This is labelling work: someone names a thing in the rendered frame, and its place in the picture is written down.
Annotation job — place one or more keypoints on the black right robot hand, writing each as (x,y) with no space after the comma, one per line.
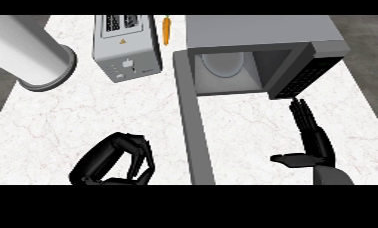
(315,142)

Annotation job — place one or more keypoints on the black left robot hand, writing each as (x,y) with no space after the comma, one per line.
(106,158)

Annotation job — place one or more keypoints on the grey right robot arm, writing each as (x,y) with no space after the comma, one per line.
(332,176)

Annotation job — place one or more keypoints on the grey microwave door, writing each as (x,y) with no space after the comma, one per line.
(193,118)

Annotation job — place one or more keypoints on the grey microwave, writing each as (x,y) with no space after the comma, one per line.
(268,55)

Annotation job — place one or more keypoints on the silver toaster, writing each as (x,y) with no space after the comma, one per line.
(126,50)

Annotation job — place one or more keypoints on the white cylindrical container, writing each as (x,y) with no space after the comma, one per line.
(32,53)

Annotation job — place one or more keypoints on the orange carrot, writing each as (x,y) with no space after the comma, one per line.
(166,30)

